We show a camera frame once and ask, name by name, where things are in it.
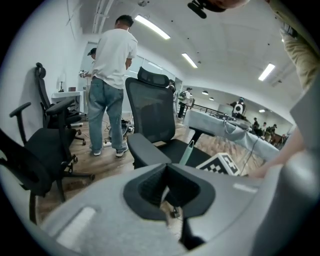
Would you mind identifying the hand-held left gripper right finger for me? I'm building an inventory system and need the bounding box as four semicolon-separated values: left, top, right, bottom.
166;163;265;256

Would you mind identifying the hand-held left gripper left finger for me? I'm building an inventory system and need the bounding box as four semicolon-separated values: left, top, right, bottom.
39;163;185;256

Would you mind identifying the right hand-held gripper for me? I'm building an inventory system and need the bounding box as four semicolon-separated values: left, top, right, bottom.
196;152;241;177

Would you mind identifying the person's right forearm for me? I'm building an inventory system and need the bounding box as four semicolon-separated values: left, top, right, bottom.
249;127;306;179

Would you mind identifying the table with light blue cloth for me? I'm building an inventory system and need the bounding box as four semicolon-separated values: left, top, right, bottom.
183;109;281;161

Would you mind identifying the black railing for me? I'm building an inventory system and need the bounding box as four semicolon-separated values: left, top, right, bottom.
191;103;222;118

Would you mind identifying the black mesh office chair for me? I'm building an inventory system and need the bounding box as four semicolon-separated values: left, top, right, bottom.
124;66;218;170

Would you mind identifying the long ceiling light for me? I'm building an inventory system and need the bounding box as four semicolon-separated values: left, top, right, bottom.
181;52;198;69
134;14;171;40
258;62;276;82

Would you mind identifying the white desk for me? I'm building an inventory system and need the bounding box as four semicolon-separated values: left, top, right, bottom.
51;90;86;118

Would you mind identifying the beige shirt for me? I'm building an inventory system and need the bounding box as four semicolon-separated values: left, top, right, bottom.
269;0;320;91

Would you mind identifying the person's head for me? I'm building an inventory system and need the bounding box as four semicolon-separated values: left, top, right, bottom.
206;0;251;13

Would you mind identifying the white ceiling pipe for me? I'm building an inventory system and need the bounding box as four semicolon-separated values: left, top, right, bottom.
91;0;112;35

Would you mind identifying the grey harness strap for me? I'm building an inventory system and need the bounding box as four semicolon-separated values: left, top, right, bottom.
279;22;299;39

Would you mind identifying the black head-worn camera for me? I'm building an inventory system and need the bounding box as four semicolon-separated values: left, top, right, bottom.
187;0;208;20

